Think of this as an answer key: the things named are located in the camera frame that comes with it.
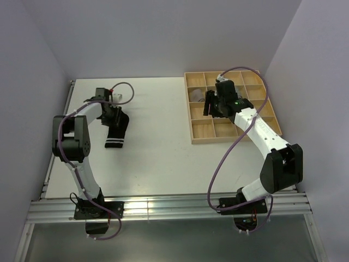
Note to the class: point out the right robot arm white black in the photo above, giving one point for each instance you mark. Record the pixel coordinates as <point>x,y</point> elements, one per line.
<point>283,162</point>

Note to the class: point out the black sock white stripes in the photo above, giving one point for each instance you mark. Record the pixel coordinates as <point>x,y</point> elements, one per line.
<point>116,135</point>

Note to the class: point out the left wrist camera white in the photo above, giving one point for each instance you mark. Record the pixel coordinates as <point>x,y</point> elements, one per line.
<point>115,97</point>

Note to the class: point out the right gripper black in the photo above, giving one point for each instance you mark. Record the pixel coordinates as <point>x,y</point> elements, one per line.
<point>211,96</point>

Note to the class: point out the rolled light grey sock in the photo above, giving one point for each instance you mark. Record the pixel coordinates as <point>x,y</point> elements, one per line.
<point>196,95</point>

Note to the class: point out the wooden compartment tray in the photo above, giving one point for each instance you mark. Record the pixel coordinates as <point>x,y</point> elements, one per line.
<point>209,129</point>

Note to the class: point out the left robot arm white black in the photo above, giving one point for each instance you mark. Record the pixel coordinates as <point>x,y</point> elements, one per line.
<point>72,145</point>

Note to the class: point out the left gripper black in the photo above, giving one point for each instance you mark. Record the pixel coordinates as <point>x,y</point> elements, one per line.
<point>116,109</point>

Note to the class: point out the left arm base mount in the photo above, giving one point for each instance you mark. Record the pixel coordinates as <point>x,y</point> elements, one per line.
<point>85,210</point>

